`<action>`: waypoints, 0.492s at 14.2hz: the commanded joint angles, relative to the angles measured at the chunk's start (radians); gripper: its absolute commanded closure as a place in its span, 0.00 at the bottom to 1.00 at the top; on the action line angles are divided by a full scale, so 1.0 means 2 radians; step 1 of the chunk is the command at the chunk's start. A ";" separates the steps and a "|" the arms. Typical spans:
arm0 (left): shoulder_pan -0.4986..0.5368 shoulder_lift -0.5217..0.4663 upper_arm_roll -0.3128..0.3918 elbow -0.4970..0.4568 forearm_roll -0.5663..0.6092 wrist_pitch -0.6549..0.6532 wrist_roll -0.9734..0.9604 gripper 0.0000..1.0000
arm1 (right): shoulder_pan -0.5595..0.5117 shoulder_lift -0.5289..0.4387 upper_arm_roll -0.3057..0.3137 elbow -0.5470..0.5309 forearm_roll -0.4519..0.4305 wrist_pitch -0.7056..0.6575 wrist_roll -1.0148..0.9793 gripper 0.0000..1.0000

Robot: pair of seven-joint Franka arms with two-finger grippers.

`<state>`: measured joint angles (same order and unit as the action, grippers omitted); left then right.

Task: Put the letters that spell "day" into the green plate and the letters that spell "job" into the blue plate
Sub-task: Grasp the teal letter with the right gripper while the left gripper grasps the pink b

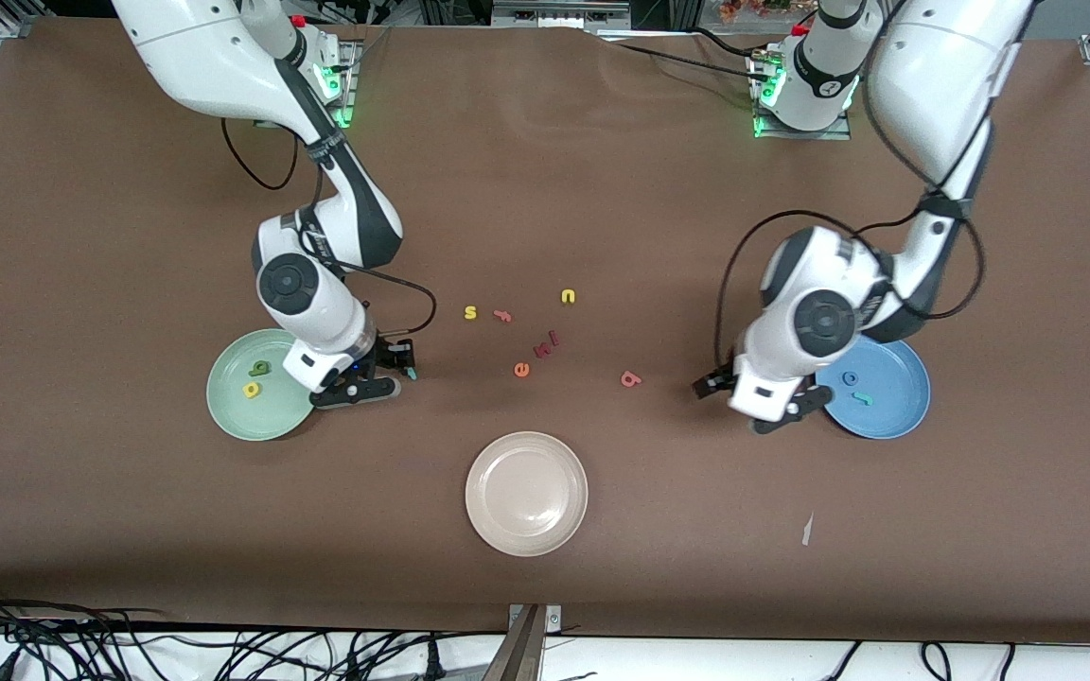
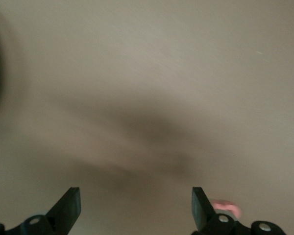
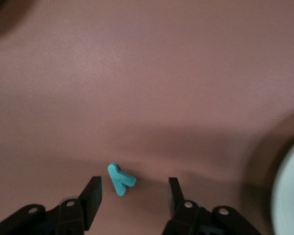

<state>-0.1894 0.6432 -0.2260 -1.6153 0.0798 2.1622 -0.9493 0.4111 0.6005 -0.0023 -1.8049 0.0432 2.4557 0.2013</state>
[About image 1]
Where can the aluminium frame post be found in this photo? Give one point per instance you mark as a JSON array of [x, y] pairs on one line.
[[521, 653]]

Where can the yellow letter a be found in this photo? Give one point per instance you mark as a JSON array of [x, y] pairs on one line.
[[253, 390]]

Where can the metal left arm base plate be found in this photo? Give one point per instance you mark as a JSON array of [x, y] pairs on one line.
[[838, 130]]

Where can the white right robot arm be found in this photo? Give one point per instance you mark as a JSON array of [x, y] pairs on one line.
[[223, 57]]

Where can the orange dried flowers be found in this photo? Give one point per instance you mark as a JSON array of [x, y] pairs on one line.
[[744, 9]]

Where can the pink letter p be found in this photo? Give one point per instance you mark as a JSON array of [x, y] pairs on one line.
[[630, 380]]

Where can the light green plate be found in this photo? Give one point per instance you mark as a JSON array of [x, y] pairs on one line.
[[242, 416]]

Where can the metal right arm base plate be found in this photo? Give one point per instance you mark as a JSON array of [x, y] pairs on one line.
[[348, 95]]

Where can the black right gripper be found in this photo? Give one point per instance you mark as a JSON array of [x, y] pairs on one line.
[[386, 354]]

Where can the beige plate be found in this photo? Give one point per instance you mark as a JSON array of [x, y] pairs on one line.
[[526, 492]]

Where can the green letter b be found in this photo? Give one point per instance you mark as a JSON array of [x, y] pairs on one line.
[[259, 369]]

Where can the blue plate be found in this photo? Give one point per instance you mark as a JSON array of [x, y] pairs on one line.
[[886, 416]]

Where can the white paper scrap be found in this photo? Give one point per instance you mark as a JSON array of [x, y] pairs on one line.
[[807, 530]]

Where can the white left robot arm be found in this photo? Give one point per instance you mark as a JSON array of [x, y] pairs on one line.
[[933, 57]]

